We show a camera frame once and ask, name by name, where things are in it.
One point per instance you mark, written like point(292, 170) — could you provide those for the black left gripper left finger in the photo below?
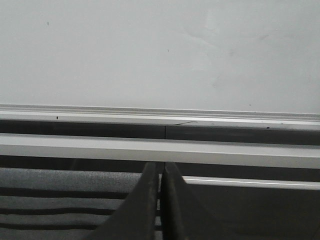
point(135, 218)

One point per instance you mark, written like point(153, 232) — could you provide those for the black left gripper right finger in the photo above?
point(190, 215)

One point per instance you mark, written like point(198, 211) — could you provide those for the white whiteboard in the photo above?
point(184, 62)

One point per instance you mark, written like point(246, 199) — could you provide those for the white metal rack frame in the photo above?
point(223, 163)

